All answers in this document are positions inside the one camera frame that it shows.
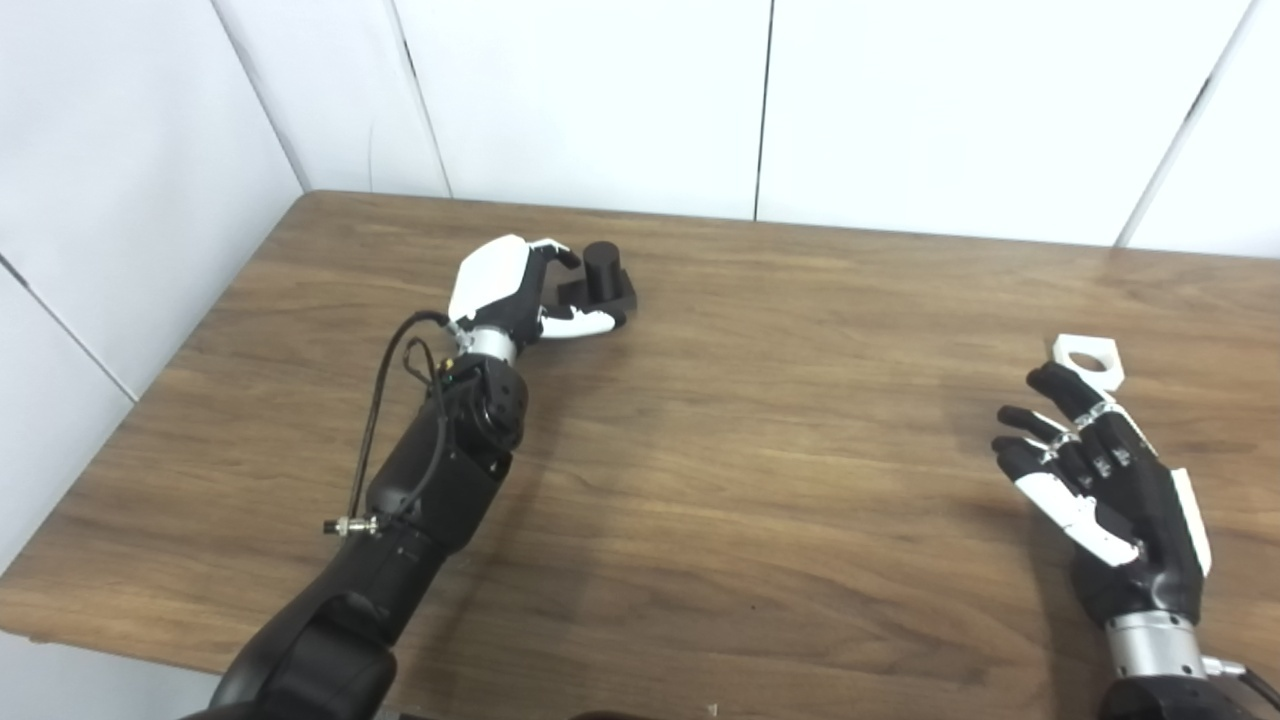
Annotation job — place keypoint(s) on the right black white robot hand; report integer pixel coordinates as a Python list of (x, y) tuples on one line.
[(1150, 560)]

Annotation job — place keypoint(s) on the black peg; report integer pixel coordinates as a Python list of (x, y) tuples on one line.
[(603, 272)]

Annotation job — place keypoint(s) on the white square piece with hole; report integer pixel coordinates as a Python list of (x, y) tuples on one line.
[(1100, 345)]

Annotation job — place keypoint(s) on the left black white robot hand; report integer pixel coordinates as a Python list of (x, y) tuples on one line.
[(490, 270)]

